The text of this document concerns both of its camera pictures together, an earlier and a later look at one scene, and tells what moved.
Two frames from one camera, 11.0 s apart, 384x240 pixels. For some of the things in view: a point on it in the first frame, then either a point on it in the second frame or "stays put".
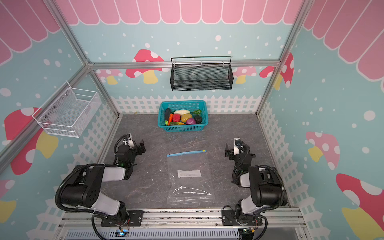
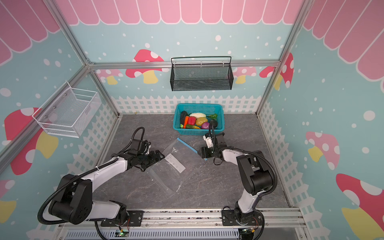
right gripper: x=229 y=151 → x=214 y=135
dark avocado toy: x=198 y=119 → x=213 y=123
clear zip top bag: x=189 y=182 → x=181 y=161
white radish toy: x=182 y=111 → x=198 y=115
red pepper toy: x=176 y=117 → x=192 y=120
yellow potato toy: x=185 y=116 → x=200 y=120
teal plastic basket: x=190 y=105 → x=205 y=108
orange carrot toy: x=170 y=118 → x=186 y=119
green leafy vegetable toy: x=197 y=112 → x=213 y=116
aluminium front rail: x=211 y=218 stays put
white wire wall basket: x=69 y=112 stays put
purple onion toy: x=190 y=121 → x=205 y=125
